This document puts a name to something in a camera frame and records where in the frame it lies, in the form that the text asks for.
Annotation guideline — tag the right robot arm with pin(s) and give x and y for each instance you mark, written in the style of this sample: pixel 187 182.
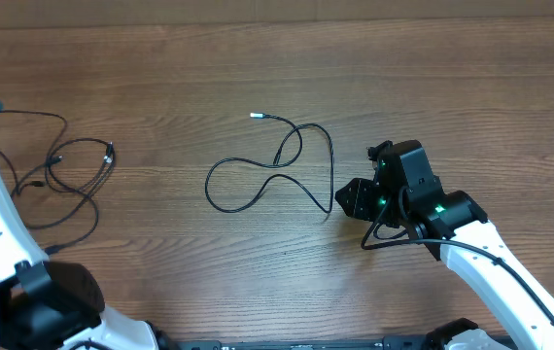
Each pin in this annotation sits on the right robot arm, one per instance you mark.
pixel 404 193

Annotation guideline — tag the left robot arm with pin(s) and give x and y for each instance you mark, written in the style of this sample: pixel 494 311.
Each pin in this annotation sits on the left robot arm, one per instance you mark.
pixel 57 305

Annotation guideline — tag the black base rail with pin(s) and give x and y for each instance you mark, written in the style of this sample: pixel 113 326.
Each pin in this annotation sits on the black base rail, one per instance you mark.
pixel 389 342

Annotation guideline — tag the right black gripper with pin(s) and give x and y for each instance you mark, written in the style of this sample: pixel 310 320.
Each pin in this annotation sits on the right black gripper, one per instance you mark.
pixel 359 192

